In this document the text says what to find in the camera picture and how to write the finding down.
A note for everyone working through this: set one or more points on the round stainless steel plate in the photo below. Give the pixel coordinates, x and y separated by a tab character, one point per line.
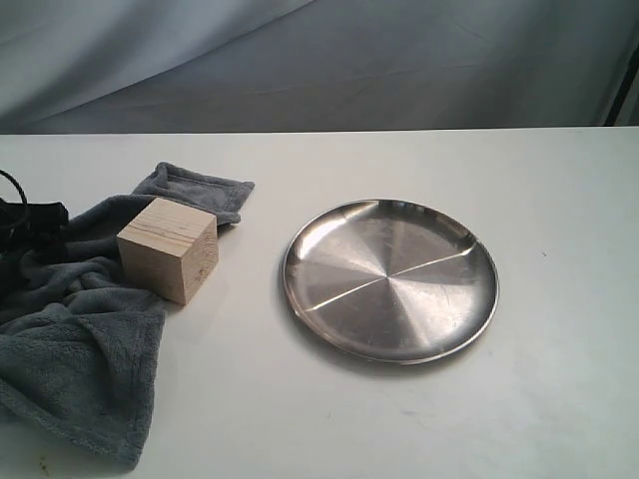
390	281

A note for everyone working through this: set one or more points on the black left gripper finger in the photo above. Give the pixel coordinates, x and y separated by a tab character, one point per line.
36	228

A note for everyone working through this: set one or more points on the grey fleece towel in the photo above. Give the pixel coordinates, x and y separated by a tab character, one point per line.
79	345

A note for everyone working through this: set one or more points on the grey backdrop cloth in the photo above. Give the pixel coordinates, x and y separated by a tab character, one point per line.
79	67

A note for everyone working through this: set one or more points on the light wooden cube block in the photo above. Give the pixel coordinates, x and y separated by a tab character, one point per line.
169	249

